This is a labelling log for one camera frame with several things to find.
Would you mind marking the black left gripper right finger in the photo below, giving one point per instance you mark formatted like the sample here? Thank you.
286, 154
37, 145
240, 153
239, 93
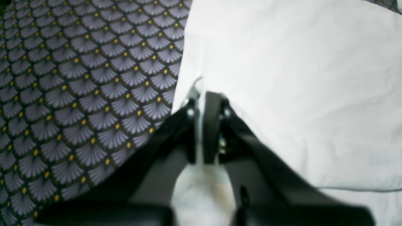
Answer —
266, 190

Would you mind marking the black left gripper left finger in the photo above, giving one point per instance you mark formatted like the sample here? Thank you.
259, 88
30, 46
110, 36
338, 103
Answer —
139, 193

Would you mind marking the fan patterned table cloth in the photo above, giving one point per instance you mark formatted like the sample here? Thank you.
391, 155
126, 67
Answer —
84, 84

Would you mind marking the white T-shirt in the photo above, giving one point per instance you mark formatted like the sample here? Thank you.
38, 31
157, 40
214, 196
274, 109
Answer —
317, 81

